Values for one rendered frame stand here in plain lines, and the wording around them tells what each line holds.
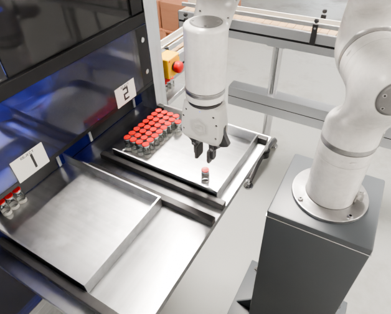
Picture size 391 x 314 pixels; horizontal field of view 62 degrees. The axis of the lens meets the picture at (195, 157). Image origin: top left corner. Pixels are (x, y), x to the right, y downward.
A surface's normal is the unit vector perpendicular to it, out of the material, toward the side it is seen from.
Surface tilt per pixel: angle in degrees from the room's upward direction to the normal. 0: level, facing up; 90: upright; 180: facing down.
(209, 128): 90
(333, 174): 90
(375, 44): 26
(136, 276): 0
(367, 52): 42
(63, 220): 0
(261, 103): 90
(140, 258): 0
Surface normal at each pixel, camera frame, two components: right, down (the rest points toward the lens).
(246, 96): -0.50, 0.59
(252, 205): -0.04, -0.74
